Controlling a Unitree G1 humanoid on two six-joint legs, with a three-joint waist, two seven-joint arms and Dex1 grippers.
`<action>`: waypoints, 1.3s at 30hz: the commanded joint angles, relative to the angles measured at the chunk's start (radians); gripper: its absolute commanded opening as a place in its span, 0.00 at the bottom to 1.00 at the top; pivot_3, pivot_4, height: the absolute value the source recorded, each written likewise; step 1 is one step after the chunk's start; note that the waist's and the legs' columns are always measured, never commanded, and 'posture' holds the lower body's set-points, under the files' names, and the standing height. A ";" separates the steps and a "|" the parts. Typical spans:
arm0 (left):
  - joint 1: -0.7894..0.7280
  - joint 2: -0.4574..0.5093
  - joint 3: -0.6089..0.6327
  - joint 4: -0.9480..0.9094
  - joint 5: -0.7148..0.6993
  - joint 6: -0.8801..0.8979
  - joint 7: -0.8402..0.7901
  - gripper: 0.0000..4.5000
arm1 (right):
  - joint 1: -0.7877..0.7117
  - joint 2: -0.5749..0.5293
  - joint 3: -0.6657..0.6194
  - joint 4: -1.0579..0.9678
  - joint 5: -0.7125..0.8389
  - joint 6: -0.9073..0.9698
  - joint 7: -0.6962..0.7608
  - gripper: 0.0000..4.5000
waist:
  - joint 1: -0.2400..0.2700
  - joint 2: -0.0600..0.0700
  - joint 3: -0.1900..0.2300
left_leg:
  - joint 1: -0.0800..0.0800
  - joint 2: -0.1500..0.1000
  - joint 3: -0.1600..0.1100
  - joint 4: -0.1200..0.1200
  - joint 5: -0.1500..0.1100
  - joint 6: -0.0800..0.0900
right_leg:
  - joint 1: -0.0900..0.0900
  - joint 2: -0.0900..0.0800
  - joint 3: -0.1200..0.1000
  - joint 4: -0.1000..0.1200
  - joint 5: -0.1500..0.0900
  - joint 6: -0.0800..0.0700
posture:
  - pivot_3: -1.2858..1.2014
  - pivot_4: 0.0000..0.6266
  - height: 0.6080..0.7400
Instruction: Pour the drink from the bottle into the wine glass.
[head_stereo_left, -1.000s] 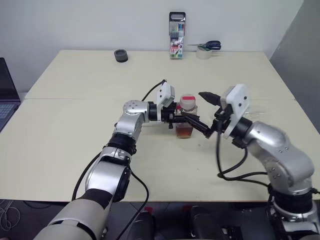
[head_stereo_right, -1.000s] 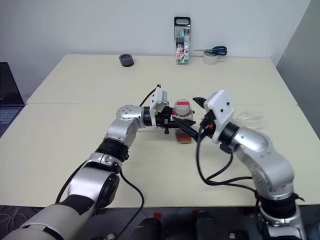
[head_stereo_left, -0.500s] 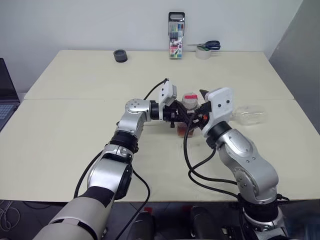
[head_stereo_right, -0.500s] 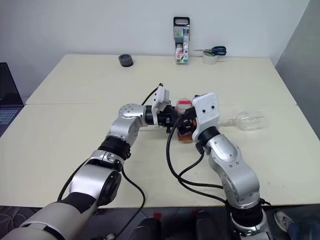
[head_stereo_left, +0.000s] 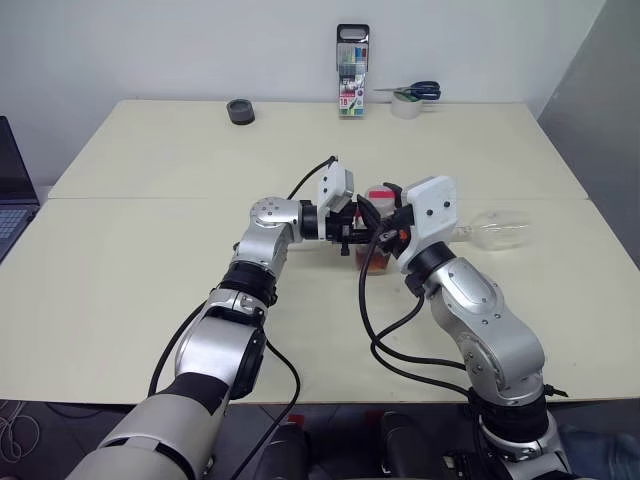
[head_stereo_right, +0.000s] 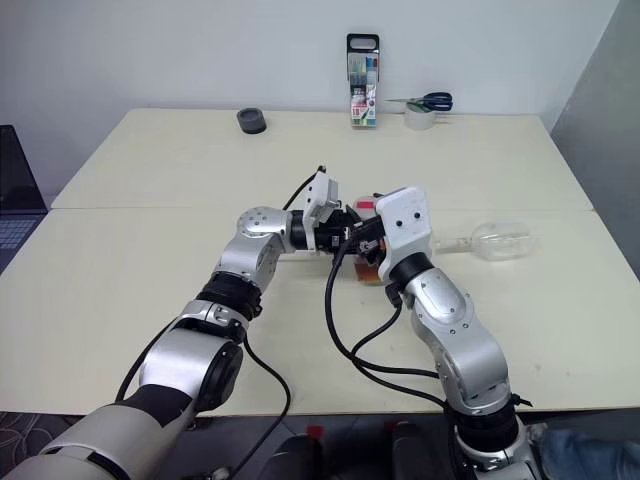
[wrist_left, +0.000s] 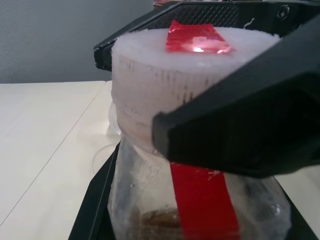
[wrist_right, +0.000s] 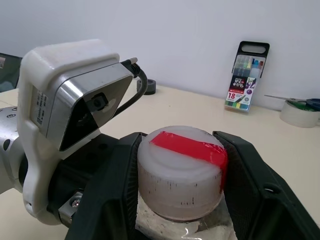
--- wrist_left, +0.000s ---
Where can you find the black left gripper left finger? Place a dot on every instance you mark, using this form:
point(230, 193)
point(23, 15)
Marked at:
point(95, 205)

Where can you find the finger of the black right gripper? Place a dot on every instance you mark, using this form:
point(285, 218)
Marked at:
point(200, 12)
point(250, 120)

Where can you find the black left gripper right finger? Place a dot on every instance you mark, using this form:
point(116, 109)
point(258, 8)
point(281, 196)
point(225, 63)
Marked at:
point(307, 205)

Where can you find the clear plastic bottle red tape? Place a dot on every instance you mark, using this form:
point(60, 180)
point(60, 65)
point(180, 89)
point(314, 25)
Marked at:
point(145, 187)

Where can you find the white bottle cap red tape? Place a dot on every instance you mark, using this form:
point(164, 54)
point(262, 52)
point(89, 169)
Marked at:
point(150, 75)

